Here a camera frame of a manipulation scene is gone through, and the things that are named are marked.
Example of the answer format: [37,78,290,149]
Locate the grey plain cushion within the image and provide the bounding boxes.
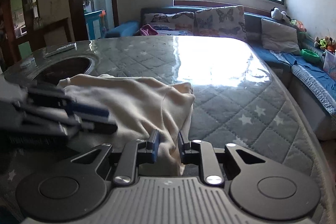
[261,19,301,55]

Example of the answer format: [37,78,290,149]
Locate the cream beige garment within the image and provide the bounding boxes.
[58,75,195,176]

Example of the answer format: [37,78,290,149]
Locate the magenta cloth on sofa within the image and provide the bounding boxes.
[139,24,159,36]

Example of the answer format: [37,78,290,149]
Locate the white remote control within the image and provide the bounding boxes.
[45,43,77,58]

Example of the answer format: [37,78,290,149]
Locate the small butterfly cushion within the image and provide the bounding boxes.
[143,11,195,36]

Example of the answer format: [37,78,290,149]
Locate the blue corner sofa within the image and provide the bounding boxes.
[104,5,336,140]

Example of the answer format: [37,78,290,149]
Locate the colourful plush toys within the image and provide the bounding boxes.
[314,36,336,53]

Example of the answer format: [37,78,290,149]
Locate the turquoise child furniture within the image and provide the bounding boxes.
[84,10,106,40]

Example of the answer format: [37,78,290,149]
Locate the clear plastic storage box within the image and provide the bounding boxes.
[323,51,335,76]

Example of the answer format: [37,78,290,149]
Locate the large butterfly cushion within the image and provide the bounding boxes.
[195,6,247,42]

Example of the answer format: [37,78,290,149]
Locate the green plastic bowl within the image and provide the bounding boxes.
[301,49,321,64]

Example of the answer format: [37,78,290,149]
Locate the black round induction cooktop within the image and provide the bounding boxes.
[33,57,94,85]

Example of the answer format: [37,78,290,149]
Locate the dark wooden cabinet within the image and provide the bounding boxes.
[1,0,72,71]

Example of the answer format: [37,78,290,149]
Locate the black white plush toy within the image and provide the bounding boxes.
[270,7,291,24]

